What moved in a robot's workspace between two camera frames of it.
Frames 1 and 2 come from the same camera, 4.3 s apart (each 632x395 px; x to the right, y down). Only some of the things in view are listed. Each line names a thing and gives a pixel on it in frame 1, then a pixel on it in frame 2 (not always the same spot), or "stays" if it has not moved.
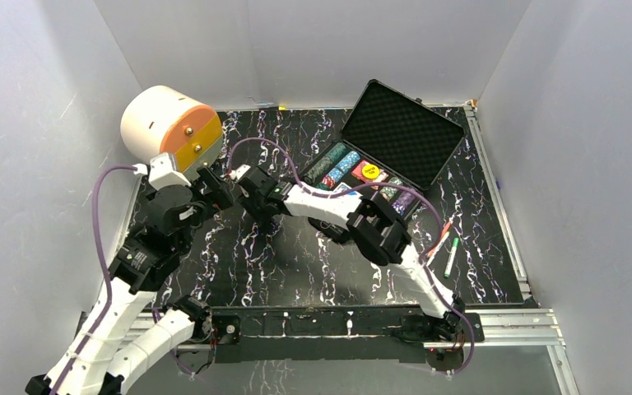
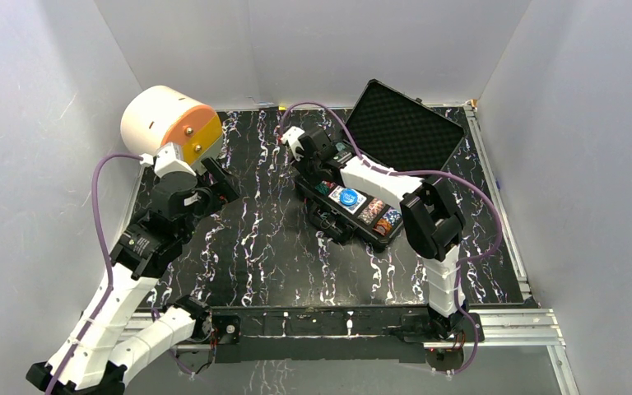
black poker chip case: (389, 138) stays
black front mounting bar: (407, 332) stays
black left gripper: (213, 185) stays
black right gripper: (247, 201) → (303, 155)
